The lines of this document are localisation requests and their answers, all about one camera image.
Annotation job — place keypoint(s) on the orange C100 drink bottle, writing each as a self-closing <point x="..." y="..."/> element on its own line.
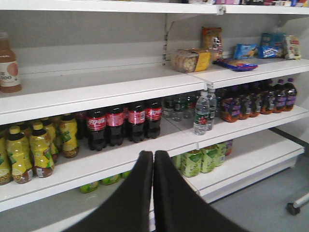
<point x="9" y="72"/>

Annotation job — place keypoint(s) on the white shelf board middle right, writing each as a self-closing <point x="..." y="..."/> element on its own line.
<point x="89" y="166"/>

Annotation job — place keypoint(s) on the cola bottle red label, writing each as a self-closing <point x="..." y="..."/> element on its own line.
<point x="136" y="119"/>
<point x="153" y="112"/>
<point x="115" y="121"/>
<point x="96" y="124"/>

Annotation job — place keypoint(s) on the clear biscuit box yellow label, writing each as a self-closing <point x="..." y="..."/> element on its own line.
<point x="190" y="60"/>

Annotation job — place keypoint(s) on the clear water bottle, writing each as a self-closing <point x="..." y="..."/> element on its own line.
<point x="202" y="111"/>
<point x="212" y="109"/>

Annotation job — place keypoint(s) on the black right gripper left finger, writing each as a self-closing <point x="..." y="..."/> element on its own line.
<point x="127" y="209"/>

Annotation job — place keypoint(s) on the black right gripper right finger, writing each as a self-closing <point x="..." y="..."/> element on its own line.
<point x="177" y="208"/>

